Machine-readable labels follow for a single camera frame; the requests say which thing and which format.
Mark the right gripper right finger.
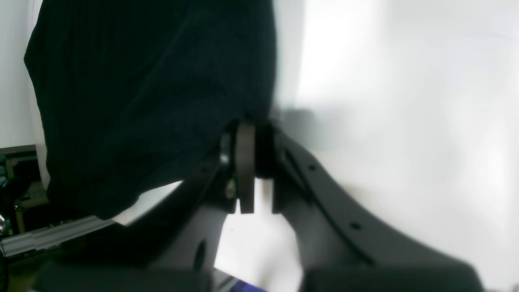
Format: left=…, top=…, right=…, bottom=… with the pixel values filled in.
left=255, top=125, right=484, bottom=292

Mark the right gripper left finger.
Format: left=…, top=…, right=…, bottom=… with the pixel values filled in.
left=33, top=122, right=255, bottom=292

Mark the black T-shirt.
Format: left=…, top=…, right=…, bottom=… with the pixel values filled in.
left=24, top=0, right=276, bottom=219

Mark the aluminium frame rail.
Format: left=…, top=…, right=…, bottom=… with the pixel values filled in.
left=1, top=216, right=115, bottom=257

